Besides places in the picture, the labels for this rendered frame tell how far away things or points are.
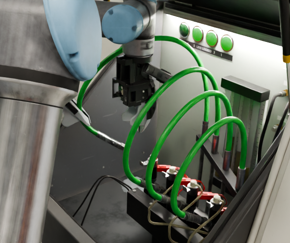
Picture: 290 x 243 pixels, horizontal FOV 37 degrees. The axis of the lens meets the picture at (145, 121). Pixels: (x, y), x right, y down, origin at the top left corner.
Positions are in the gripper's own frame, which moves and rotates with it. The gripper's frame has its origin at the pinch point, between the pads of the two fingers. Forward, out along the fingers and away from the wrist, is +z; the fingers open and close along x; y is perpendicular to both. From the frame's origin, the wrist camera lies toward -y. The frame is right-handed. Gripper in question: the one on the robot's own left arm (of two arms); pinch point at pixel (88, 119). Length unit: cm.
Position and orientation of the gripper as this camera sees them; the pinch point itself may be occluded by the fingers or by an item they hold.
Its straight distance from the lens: 119.1
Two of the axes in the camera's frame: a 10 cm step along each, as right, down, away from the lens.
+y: -7.4, 6.7, 1.0
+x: 0.6, 2.2, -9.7
